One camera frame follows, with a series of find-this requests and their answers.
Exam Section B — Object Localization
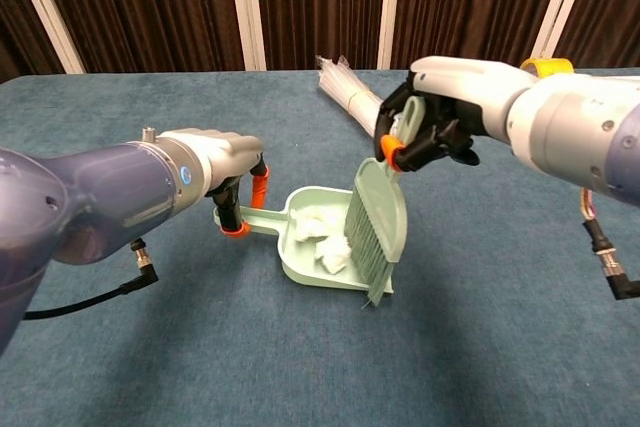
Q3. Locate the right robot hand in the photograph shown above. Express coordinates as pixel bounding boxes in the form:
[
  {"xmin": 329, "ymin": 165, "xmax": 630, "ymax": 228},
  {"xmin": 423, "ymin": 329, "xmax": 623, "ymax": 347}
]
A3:
[{"xmin": 373, "ymin": 55, "xmax": 539, "ymax": 173}]

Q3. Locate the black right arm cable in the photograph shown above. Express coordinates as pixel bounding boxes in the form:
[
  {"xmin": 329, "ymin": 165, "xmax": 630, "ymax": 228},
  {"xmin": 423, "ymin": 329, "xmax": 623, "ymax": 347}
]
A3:
[{"xmin": 579, "ymin": 187, "xmax": 640, "ymax": 301}]

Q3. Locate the yellow packing tape roll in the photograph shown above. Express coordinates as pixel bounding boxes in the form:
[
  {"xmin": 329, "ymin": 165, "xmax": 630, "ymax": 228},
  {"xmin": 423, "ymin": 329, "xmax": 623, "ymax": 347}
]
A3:
[{"xmin": 519, "ymin": 57, "xmax": 575, "ymax": 81}]

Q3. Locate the white partition frame post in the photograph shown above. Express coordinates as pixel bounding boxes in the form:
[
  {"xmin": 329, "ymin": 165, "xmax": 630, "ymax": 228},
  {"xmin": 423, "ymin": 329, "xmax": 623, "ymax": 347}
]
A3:
[
  {"xmin": 376, "ymin": 0, "xmax": 404, "ymax": 71},
  {"xmin": 530, "ymin": 0, "xmax": 599, "ymax": 64},
  {"xmin": 5, "ymin": 0, "xmax": 85, "ymax": 75},
  {"xmin": 227, "ymin": 0, "xmax": 267, "ymax": 72}
]

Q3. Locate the light green plastic dustpan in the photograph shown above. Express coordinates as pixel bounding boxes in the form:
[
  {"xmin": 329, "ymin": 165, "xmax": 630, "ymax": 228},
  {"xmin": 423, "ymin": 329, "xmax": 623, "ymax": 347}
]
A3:
[{"xmin": 213, "ymin": 185, "xmax": 396, "ymax": 296}]

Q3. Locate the bundle of clear wrapped straws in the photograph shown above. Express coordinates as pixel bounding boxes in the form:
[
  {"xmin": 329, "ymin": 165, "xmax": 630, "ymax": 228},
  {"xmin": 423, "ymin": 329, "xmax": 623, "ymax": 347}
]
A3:
[{"xmin": 315, "ymin": 54, "xmax": 389, "ymax": 138}]

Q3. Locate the light green hand broom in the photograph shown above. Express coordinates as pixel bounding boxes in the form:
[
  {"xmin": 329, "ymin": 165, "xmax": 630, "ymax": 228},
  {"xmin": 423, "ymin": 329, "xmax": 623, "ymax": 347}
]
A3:
[{"xmin": 344, "ymin": 95, "xmax": 409, "ymax": 311}]

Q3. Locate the blue table cloth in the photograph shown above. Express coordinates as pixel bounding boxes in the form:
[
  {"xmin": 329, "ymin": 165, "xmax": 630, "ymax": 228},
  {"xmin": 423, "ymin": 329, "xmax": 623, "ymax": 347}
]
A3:
[{"xmin": 0, "ymin": 68, "xmax": 640, "ymax": 427}]

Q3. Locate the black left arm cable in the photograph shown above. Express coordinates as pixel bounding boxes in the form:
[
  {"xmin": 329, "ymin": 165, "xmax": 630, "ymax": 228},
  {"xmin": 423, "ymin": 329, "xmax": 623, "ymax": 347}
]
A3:
[{"xmin": 23, "ymin": 240, "xmax": 160, "ymax": 321}]

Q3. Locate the white paper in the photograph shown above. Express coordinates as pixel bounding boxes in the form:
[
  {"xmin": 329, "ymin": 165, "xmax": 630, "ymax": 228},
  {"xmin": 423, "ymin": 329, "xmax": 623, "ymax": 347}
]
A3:
[{"xmin": 294, "ymin": 210, "xmax": 354, "ymax": 276}]

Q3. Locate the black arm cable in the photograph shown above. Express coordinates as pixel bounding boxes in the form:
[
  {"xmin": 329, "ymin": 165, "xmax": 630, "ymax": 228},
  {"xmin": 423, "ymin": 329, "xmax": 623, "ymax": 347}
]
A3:
[
  {"xmin": 579, "ymin": 187, "xmax": 640, "ymax": 301},
  {"xmin": 23, "ymin": 240, "xmax": 160, "ymax": 321}
]

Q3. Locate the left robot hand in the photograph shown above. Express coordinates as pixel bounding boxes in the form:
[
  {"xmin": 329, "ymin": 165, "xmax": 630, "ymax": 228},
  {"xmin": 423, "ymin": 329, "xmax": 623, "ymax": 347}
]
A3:
[{"xmin": 162, "ymin": 127, "xmax": 271, "ymax": 239}]

